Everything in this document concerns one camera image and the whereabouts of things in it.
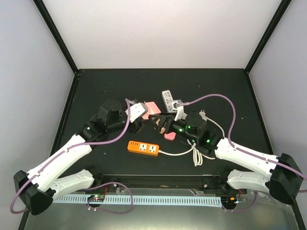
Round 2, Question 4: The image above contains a black left frame post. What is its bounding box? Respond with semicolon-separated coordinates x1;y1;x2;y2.
33;0;79;74

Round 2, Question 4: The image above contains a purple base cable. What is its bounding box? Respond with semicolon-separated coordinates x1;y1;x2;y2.
83;182;133;215
222;189;260;213

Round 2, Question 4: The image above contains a beige cube plug adapter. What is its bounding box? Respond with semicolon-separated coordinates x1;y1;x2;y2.
154;118;165;134

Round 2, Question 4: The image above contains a white power strip cable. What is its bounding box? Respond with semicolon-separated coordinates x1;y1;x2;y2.
158;109;225;167

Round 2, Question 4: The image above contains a left circuit board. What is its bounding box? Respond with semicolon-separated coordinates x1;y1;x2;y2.
87;195;105;202

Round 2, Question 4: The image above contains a light blue slotted cable duct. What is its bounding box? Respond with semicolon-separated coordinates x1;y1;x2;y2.
54;194;222;207

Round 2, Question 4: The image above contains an orange power strip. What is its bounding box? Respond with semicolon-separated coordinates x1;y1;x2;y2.
127;140;159;156

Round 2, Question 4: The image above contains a right circuit board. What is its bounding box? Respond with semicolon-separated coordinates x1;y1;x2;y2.
221;196;242;205

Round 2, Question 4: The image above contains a black mounting rail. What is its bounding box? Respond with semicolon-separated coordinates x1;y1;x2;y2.
91;174;239;195

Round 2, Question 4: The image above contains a black frame post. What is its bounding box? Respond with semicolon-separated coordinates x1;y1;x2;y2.
245;0;292;74
33;0;79;74

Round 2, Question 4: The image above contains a white power strip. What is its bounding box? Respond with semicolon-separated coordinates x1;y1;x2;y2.
162;90;177;113

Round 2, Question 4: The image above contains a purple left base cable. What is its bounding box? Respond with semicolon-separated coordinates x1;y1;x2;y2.
83;182;133;215

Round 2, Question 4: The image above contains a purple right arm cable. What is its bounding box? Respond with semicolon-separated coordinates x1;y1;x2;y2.
178;93;307;194

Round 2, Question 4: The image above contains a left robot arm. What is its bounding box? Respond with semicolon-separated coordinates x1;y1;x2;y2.
13;100;148;215

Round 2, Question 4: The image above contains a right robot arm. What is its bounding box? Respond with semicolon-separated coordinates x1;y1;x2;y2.
149;112;303;205

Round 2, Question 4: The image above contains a circuit board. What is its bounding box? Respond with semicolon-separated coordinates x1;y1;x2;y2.
221;196;242;205
87;195;105;202

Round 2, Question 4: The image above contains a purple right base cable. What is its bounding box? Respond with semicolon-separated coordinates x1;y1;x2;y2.
222;189;260;213

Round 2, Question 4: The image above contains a pink plug adapter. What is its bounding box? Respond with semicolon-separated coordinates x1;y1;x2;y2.
164;132;176;141

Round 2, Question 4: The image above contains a black right frame post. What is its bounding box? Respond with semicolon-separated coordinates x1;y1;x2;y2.
245;0;292;74

